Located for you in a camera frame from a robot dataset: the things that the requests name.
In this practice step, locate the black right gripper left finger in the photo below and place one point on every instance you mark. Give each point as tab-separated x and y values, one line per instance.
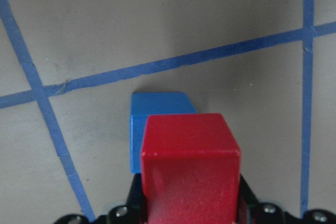
133	211

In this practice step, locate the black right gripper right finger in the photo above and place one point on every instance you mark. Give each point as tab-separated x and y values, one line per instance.
250	210

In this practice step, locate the red wooden block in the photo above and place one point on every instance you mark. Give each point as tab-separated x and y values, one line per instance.
191	170

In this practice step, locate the blue wooden block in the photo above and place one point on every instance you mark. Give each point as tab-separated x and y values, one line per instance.
149	109

